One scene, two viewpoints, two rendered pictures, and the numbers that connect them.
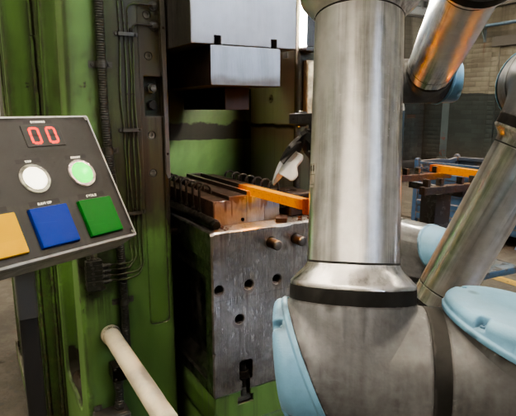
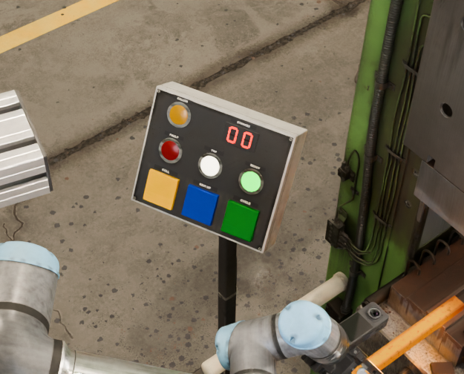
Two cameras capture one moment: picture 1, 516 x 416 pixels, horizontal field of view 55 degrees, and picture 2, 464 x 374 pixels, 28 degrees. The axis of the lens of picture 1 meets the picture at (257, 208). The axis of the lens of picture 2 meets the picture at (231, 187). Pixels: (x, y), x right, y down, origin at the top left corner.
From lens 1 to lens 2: 1.83 m
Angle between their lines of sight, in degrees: 76
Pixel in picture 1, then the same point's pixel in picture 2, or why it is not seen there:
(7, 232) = (165, 190)
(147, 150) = (407, 182)
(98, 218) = (234, 222)
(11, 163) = (201, 146)
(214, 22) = (430, 143)
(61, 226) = (201, 209)
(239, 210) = (414, 317)
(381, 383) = not seen: outside the picture
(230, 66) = (438, 195)
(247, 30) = not seen: outside the picture
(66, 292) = not seen: hidden behind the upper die
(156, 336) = not seen: hidden behind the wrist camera
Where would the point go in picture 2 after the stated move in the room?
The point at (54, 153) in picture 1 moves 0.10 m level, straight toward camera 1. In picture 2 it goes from (239, 155) to (198, 172)
